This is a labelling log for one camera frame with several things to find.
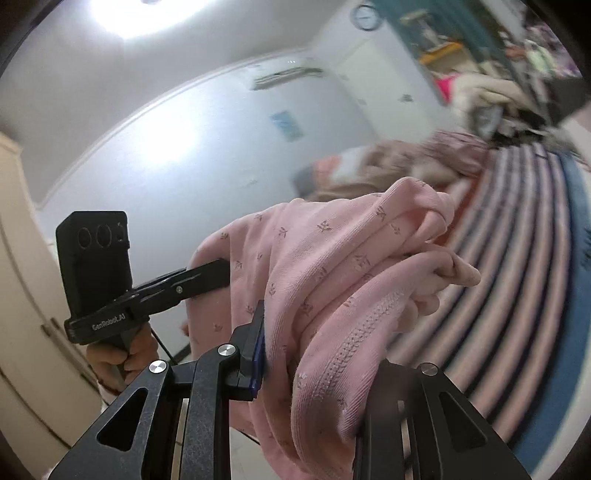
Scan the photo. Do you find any pink dotted pajama top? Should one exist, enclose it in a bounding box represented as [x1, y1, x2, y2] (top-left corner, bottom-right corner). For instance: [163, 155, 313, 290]
[186, 177, 480, 479]

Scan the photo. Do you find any white bedroom door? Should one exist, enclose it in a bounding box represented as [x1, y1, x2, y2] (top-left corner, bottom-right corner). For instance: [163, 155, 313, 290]
[335, 40, 454, 143]

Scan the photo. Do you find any person's left hand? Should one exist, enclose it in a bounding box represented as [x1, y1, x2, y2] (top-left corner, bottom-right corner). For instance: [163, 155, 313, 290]
[85, 324, 159, 394]

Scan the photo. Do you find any cream wardrobe door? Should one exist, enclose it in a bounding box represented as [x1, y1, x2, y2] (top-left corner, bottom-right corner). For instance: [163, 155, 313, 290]
[1, 136, 101, 477]

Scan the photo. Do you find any striped fleece bed blanket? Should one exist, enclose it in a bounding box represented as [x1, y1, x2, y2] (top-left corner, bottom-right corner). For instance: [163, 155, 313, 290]
[389, 143, 590, 471]

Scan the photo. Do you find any pink beige crumpled duvet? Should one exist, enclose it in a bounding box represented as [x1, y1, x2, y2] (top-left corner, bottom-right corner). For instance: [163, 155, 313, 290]
[292, 140, 463, 202]

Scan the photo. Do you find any shiny pink pillow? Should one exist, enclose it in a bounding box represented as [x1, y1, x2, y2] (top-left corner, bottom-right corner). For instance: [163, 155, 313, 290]
[422, 130, 490, 177]

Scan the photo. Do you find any round ceiling lamp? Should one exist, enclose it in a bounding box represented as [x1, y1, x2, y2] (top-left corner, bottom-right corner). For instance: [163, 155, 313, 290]
[88, 0, 214, 40]

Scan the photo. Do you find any cream blanket pile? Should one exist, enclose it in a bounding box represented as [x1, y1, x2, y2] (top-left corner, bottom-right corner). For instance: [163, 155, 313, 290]
[449, 73, 545, 133]

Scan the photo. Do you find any yellow white small shelf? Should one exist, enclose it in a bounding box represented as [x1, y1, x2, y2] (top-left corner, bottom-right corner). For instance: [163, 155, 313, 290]
[419, 42, 465, 69]

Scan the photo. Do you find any dark tall bookshelf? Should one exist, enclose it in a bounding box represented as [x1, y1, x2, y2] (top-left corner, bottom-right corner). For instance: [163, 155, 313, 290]
[505, 1, 589, 126]

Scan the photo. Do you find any teal window curtain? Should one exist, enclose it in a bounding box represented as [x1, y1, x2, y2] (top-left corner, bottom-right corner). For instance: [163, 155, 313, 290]
[374, 0, 518, 84]

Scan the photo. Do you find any small blue wall poster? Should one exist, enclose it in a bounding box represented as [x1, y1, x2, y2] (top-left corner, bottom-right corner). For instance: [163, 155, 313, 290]
[270, 110, 304, 142]

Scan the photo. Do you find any white wall air conditioner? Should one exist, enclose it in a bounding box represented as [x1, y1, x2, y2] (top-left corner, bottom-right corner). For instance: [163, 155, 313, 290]
[245, 67, 325, 91]

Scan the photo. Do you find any round black wall clock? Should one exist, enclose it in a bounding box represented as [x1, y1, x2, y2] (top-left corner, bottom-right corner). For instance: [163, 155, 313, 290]
[351, 3, 383, 32]

